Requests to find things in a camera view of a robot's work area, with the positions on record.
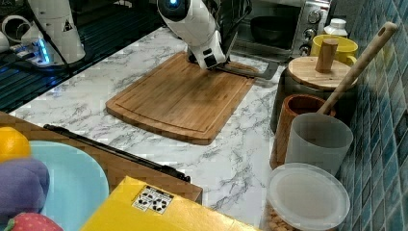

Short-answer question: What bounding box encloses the glass oven door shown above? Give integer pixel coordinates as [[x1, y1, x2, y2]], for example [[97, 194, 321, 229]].
[[216, 62, 279, 80]]

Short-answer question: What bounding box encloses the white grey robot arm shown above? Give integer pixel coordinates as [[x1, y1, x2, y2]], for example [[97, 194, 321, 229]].
[[157, 0, 227, 69]]

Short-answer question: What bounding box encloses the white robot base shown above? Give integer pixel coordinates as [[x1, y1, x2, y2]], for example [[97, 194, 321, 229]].
[[21, 0, 86, 67]]

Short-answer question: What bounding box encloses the stainless steel toaster oven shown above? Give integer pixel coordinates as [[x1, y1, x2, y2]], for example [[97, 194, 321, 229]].
[[233, 0, 335, 62]]

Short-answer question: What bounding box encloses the bamboo cutting board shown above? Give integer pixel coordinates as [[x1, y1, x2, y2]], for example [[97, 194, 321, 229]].
[[106, 52, 254, 145]]

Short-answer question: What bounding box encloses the brown wooden utensil holder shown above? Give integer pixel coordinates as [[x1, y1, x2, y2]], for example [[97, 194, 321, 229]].
[[269, 94, 326, 169]]

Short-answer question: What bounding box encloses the yellow cereal box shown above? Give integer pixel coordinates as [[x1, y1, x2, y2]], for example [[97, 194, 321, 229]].
[[80, 177, 260, 231]]

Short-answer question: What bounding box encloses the frosted grey plastic cup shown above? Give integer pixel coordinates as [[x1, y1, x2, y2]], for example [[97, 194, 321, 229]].
[[286, 113, 354, 175]]

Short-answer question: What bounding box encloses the dark canister with wooden lid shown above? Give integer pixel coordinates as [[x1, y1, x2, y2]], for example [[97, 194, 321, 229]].
[[270, 38, 351, 132]]

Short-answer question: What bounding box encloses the plastic jar with clear lid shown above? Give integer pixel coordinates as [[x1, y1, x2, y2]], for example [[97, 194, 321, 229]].
[[264, 163, 350, 231]]

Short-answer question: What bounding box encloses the light blue plate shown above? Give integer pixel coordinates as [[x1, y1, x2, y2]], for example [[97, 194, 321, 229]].
[[30, 141, 109, 231]]

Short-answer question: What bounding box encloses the yellow mug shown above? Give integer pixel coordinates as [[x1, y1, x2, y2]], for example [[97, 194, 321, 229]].
[[310, 35, 358, 66]]

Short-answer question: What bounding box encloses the white cap bottle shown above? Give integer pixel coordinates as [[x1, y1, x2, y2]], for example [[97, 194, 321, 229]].
[[323, 18, 348, 38]]

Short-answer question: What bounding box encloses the purple toy eggplant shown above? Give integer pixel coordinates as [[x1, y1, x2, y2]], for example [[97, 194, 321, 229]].
[[0, 158, 50, 224]]

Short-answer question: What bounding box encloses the yellow toy lemon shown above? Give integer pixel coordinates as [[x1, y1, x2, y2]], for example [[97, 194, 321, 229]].
[[0, 127, 31, 163]]

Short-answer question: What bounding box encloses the red toy strawberry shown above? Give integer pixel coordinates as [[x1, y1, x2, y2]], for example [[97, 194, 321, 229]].
[[3, 213, 64, 231]]

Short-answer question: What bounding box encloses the wooden spoon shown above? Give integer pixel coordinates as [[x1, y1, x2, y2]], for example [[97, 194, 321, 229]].
[[318, 21, 397, 115]]

